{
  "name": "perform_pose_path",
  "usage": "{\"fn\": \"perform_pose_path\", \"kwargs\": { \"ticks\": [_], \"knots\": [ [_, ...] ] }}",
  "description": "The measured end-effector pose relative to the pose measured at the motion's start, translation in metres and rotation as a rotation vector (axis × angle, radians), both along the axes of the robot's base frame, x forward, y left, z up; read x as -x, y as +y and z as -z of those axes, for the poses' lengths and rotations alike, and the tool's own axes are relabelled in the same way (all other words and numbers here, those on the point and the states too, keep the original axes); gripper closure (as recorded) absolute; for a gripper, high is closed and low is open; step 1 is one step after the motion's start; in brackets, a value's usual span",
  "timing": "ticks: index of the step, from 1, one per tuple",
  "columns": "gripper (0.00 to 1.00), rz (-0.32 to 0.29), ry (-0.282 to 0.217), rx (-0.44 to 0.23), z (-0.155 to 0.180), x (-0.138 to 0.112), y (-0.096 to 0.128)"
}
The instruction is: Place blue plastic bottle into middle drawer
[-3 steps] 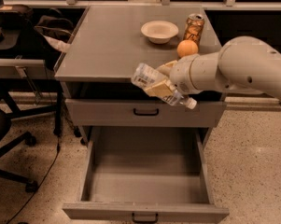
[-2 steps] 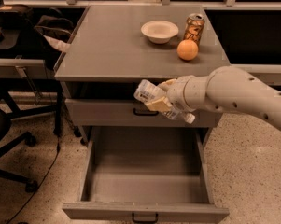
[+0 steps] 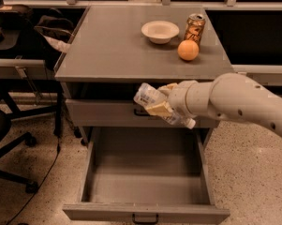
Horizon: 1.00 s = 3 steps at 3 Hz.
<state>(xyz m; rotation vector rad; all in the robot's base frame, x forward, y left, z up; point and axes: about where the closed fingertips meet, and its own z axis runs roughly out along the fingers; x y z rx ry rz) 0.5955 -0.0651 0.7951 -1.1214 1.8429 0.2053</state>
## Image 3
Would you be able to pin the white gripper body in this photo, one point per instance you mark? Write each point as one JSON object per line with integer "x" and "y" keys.
{"x": 177, "y": 99}

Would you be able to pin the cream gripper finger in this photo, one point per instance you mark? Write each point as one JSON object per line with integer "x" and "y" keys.
{"x": 166, "y": 89}
{"x": 162, "y": 109}

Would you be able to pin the clear plastic water bottle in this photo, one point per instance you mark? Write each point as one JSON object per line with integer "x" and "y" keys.
{"x": 147, "y": 95}

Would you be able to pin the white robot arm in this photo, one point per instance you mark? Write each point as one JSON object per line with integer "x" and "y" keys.
{"x": 230, "y": 97}

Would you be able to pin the grey drawer cabinet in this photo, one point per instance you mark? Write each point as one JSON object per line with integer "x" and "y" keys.
{"x": 109, "y": 57}

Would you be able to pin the open grey lower drawer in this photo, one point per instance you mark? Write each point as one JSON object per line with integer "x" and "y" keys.
{"x": 147, "y": 176}

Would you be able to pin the closed grey upper drawer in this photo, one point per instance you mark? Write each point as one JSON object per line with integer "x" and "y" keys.
{"x": 112, "y": 113}

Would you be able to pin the orange fruit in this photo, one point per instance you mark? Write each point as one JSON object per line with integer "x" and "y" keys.
{"x": 188, "y": 50}

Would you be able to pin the white paper bowl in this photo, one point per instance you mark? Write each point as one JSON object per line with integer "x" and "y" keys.
{"x": 160, "y": 32}

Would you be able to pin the orange patterned drink can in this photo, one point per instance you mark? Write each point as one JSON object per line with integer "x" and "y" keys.
{"x": 194, "y": 27}

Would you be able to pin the dark bag on desk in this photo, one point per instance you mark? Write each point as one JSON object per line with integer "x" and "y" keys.
{"x": 15, "y": 16}

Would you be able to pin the dark backpack with strap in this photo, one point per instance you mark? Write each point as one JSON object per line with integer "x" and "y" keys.
{"x": 56, "y": 31}

